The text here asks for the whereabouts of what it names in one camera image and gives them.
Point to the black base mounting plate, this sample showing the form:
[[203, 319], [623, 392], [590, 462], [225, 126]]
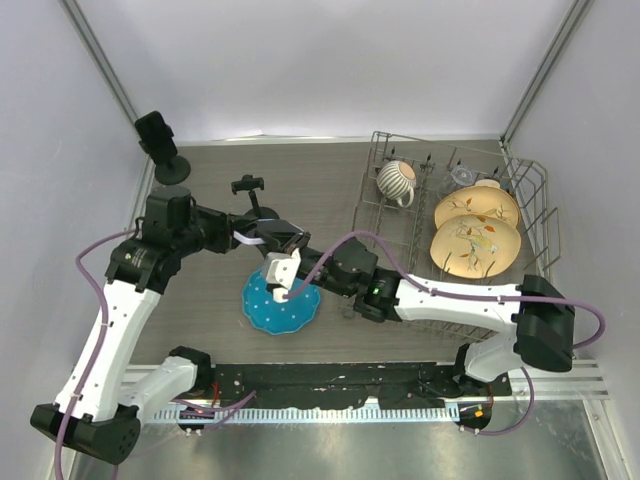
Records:
[[338, 386]]

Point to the striped ceramic mug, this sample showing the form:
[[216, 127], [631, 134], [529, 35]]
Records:
[[397, 181]]

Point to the metal wire dish rack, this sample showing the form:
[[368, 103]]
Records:
[[409, 231]]

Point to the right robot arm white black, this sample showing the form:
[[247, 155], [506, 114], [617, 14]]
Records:
[[532, 322]]

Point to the clear glass in rack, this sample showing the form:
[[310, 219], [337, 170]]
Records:
[[462, 177]]

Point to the beige plate with leaves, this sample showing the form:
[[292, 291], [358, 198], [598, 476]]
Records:
[[475, 247]]

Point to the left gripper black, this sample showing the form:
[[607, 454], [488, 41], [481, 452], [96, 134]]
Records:
[[221, 220]]

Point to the black smartphone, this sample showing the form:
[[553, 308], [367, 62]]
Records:
[[156, 137]]

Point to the blue dotted plate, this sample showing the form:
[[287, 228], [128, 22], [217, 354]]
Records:
[[266, 315]]

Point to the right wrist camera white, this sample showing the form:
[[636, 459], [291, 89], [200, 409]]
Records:
[[279, 272]]

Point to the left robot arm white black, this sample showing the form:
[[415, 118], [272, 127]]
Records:
[[91, 414]]

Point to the black phone stand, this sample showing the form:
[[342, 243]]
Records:
[[250, 184]]

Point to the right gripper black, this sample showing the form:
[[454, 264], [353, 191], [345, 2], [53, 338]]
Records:
[[298, 242]]

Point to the lavender smartphone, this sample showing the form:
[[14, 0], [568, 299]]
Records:
[[274, 234]]

